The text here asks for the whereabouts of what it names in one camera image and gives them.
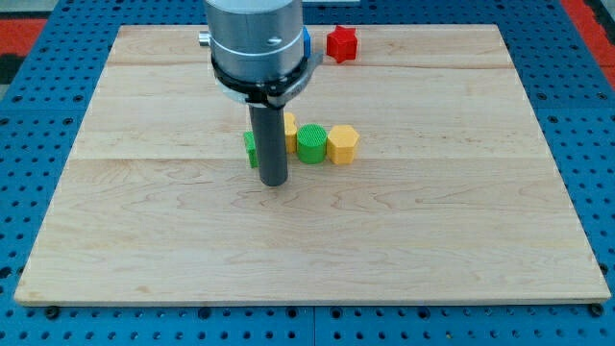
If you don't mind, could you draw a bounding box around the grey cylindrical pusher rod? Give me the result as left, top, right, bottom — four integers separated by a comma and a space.
249, 106, 287, 186

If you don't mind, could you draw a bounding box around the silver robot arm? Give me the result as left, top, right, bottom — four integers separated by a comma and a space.
199, 0, 323, 186

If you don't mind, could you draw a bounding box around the yellow heart block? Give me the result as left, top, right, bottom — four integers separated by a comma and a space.
283, 112, 298, 154

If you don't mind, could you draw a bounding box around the yellow hexagon block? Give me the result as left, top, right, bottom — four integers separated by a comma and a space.
327, 125, 359, 164

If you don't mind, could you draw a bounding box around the green cylinder block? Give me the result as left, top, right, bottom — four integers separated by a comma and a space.
297, 124, 327, 164

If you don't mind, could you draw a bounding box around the blue block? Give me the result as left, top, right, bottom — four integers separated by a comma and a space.
303, 26, 311, 59

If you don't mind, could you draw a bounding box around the red star block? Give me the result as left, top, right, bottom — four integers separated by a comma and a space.
326, 25, 358, 63

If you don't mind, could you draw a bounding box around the wooden board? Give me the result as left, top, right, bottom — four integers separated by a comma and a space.
14, 25, 611, 307

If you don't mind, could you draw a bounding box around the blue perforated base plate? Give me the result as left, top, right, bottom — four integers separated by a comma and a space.
1, 0, 614, 345

